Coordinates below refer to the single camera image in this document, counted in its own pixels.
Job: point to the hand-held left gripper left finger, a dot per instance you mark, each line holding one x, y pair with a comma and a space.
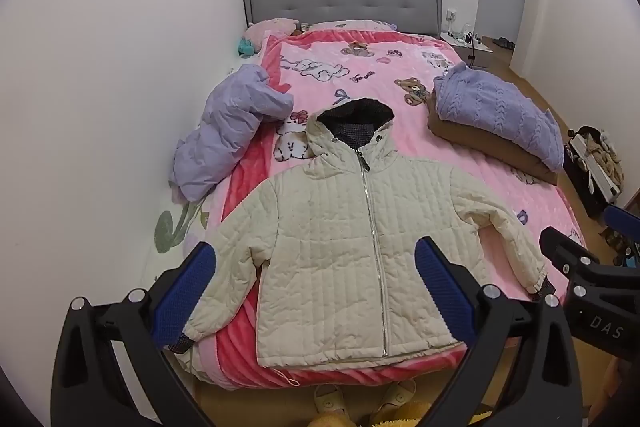
182, 292

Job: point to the cream quilted hooded jacket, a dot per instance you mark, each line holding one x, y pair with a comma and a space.
320, 257

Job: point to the open black and white suitcase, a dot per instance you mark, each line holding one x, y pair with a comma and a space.
592, 197

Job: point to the pair of dark shoes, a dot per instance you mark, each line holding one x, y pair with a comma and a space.
502, 43

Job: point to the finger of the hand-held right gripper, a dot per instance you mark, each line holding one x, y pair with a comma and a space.
622, 219
562, 254

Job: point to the beige slipper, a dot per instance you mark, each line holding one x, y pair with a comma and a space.
332, 399
397, 397

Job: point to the brown folded garment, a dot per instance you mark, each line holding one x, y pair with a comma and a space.
480, 144

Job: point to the pile of clothes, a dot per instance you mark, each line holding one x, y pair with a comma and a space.
602, 157

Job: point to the white floral bed sheet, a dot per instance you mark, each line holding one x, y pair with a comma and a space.
167, 227

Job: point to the white wall socket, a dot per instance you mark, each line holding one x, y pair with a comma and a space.
451, 15

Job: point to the black electric kettle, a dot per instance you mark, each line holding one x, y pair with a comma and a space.
469, 39

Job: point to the pink cartoon print blanket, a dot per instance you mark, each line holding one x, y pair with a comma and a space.
405, 132

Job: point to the lavender puffer jacket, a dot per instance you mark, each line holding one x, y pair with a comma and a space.
225, 132

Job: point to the teal plush toy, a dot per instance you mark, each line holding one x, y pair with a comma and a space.
246, 48

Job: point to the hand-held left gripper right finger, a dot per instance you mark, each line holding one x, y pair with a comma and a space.
442, 292

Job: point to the white floral pillow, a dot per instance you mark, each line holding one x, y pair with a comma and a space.
345, 26

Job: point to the grey nightstand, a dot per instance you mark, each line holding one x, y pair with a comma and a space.
477, 54

